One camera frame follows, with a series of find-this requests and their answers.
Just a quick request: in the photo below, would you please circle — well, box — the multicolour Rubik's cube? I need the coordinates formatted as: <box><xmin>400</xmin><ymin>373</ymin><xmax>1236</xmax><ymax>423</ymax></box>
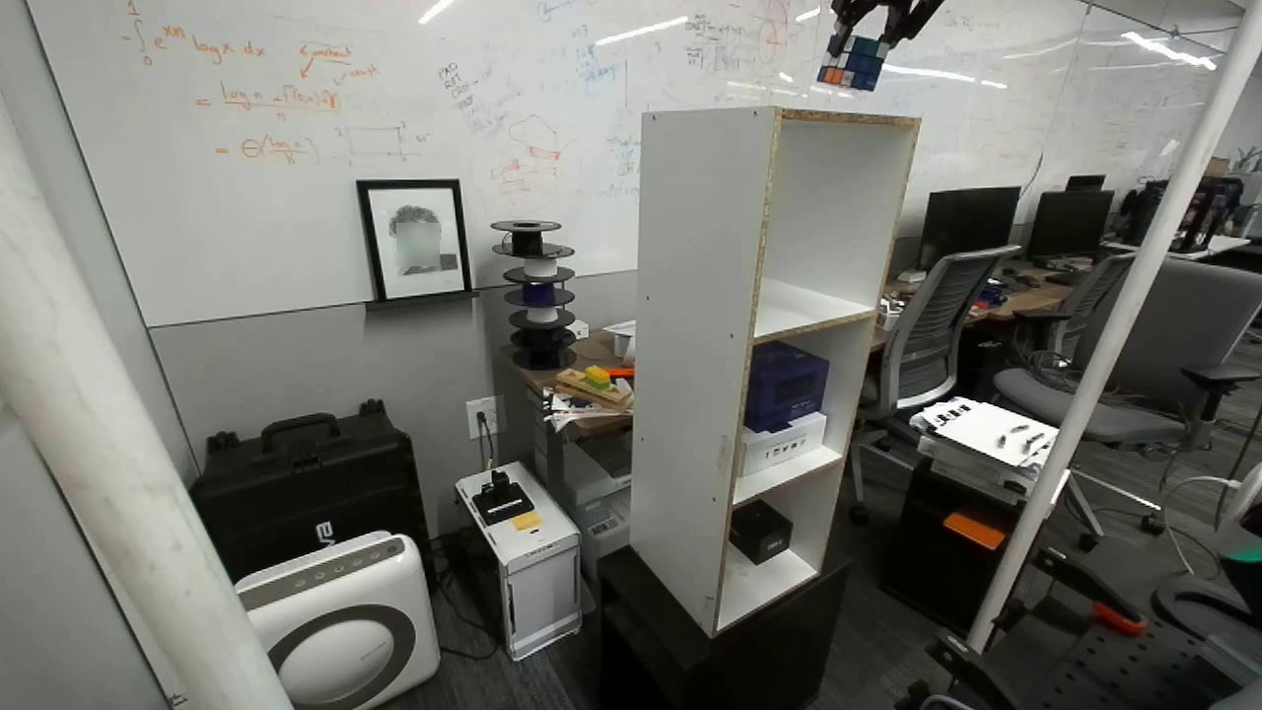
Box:
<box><xmin>812</xmin><ymin>30</ymin><xmax>893</xmax><ymax>94</ymax></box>

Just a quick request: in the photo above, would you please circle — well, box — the tall white open shelf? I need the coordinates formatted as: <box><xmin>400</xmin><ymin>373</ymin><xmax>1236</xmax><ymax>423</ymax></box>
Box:
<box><xmin>626</xmin><ymin>103</ymin><xmax>926</xmax><ymax>642</ymax></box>

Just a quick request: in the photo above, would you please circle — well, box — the black cabinet under shelf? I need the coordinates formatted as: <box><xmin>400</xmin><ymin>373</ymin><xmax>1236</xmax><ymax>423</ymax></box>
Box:
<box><xmin>597</xmin><ymin>541</ymin><xmax>856</xmax><ymax>710</ymax></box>

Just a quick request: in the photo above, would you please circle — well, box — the black computer monitor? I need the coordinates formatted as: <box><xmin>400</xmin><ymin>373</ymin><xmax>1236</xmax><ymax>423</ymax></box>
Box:
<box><xmin>1027</xmin><ymin>186</ymin><xmax>1114</xmax><ymax>266</ymax></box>
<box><xmin>1114</xmin><ymin>177</ymin><xmax>1176</xmax><ymax>248</ymax></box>
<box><xmin>914</xmin><ymin>181</ymin><xmax>1027</xmax><ymax>275</ymax></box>

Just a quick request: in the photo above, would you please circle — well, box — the wooden office desk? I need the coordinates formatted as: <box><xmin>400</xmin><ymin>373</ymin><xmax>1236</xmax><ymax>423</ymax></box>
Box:
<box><xmin>888</xmin><ymin>262</ymin><xmax>1086</xmax><ymax>327</ymax></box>

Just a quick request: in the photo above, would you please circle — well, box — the grey mesh office chair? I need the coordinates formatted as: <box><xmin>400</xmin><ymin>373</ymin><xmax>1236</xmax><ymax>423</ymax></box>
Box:
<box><xmin>856</xmin><ymin>241</ymin><xmax>1027</xmax><ymax>427</ymax></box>

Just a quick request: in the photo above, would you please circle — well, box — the thin white slanted pole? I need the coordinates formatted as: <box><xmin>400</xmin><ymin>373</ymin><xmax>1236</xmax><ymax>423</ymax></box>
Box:
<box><xmin>961</xmin><ymin>0</ymin><xmax>1262</xmax><ymax>657</ymax></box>

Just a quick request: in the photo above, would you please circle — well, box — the dark blue storage box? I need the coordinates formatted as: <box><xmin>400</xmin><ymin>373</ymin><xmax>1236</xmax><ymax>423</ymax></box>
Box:
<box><xmin>742</xmin><ymin>339</ymin><xmax>837</xmax><ymax>439</ymax></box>

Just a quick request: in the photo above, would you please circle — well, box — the grey empty filament spool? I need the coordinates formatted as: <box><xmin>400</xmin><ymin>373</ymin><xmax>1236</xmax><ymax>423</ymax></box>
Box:
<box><xmin>489</xmin><ymin>216</ymin><xmax>579</xmax><ymax>262</ymax></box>

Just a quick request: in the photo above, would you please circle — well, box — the blue filament spool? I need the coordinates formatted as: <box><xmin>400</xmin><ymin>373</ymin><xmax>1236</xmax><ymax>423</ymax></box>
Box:
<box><xmin>500</xmin><ymin>260</ymin><xmax>579</xmax><ymax>315</ymax></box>

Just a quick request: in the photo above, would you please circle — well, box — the white perforated board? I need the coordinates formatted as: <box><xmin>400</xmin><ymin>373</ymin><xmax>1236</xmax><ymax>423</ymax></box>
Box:
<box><xmin>908</xmin><ymin>394</ymin><xmax>1067</xmax><ymax>475</ymax></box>

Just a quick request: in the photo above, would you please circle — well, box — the grey padded office chair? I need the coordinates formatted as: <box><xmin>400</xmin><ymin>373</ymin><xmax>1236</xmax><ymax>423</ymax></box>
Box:
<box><xmin>990</xmin><ymin>245</ymin><xmax>1262</xmax><ymax>537</ymax></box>

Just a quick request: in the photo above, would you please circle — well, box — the flat white cardboard box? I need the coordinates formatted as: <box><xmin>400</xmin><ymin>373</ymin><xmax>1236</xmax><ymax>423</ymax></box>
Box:
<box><xmin>733</xmin><ymin>407</ymin><xmax>834</xmax><ymax>475</ymax></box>

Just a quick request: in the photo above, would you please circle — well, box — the black filament spool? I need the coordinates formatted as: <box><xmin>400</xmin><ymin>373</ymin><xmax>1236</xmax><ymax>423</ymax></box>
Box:
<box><xmin>504</xmin><ymin>306</ymin><xmax>579</xmax><ymax>346</ymax></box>
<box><xmin>511</xmin><ymin>335</ymin><xmax>579</xmax><ymax>373</ymax></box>

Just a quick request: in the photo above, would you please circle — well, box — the yellow green toy item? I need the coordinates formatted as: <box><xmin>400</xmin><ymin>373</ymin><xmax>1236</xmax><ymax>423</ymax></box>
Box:
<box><xmin>560</xmin><ymin>357</ymin><xmax>641</xmax><ymax>407</ymax></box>

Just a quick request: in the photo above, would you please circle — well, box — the wooden side table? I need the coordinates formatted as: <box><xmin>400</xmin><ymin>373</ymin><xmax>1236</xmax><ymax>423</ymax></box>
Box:
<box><xmin>516</xmin><ymin>327</ymin><xmax>642</xmax><ymax>446</ymax></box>

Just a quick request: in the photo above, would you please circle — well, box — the black framed portrait picture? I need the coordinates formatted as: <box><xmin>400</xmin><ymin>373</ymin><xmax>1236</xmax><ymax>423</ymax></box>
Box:
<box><xmin>351</xmin><ymin>173</ymin><xmax>478</xmax><ymax>310</ymax></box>

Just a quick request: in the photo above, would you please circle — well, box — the small black box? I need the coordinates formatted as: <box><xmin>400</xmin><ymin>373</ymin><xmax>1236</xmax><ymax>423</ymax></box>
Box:
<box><xmin>727</xmin><ymin>495</ymin><xmax>798</xmax><ymax>569</ymax></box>

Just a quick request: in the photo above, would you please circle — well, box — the black box with orange label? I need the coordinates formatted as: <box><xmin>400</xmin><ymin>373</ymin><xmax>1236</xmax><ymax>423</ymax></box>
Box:
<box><xmin>876</xmin><ymin>446</ymin><xmax>1056</xmax><ymax>621</ymax></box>

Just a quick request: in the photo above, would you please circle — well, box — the small black device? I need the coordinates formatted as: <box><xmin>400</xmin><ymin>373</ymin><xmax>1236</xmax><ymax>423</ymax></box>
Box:
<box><xmin>468</xmin><ymin>461</ymin><xmax>541</xmax><ymax>527</ymax></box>

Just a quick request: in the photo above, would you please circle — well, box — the large white whiteboard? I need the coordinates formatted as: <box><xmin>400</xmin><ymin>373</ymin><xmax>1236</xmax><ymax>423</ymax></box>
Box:
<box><xmin>21</xmin><ymin>0</ymin><xmax>1262</xmax><ymax>329</ymax></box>

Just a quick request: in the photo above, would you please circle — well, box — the white box cabinet unit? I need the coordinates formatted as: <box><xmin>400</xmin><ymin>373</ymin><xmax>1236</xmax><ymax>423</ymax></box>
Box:
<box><xmin>449</xmin><ymin>457</ymin><xmax>589</xmax><ymax>666</ymax></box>

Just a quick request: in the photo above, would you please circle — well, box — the black hard carrying case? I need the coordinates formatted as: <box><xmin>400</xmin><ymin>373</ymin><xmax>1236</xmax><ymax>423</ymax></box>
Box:
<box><xmin>187</xmin><ymin>398</ymin><xmax>434</xmax><ymax>582</ymax></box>

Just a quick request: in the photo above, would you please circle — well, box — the white round air purifier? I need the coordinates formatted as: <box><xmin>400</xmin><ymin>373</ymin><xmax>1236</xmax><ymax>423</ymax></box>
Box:
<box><xmin>233</xmin><ymin>523</ymin><xmax>447</xmax><ymax>710</ymax></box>

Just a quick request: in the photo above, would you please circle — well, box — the thick white slanted pole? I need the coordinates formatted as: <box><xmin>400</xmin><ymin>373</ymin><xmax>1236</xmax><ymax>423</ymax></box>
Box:
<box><xmin>0</xmin><ymin>94</ymin><xmax>298</xmax><ymax>710</ymax></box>

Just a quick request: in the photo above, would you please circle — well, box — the white wall power outlet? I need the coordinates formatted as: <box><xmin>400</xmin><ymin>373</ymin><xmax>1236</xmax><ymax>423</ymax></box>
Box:
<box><xmin>462</xmin><ymin>394</ymin><xmax>504</xmax><ymax>441</ymax></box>

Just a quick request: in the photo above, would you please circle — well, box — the red handled tool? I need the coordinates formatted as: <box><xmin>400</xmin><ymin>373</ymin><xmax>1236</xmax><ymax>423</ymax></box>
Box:
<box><xmin>1034</xmin><ymin>541</ymin><xmax>1155</xmax><ymax>642</ymax></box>

